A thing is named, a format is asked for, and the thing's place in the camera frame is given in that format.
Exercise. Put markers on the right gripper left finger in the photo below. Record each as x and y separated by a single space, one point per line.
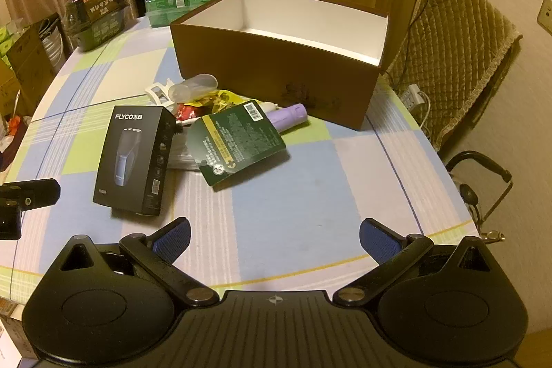
156 253

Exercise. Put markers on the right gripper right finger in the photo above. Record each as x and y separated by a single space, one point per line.
396 255

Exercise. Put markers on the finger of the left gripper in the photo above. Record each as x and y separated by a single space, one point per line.
32 194

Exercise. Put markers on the black FLYCO shaver box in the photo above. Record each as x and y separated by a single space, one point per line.
133 163

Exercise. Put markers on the dark green product card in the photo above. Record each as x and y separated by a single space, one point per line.
226 143

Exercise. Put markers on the red snack packet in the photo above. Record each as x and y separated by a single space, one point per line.
187 113

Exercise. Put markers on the white hair claw clip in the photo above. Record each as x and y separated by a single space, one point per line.
158 94

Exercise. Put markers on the clear plastic cup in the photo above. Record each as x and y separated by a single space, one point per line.
192 89

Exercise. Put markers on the purple cylindrical bottle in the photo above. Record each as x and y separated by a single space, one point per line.
284 119

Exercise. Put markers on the clear plastic bag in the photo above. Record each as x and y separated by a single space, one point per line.
179 157

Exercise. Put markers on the yellow snack packet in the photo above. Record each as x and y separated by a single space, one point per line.
222 100

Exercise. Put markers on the checked tablecloth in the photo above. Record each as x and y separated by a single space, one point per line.
273 204

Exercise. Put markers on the cardboard boxes beside table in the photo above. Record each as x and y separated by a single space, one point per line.
31 57

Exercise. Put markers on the white power strip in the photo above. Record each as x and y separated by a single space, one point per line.
412 97

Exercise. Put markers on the brown cardboard storage box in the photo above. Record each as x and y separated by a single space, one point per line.
323 54

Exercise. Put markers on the quilted tan chair cover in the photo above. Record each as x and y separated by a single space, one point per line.
458 53

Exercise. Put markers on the green shrink-wrapped carton pack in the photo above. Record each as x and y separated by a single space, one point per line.
161 13

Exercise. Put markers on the black metal chair frame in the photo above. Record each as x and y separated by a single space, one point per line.
483 184

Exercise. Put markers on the single wall socket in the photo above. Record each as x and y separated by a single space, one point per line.
544 17

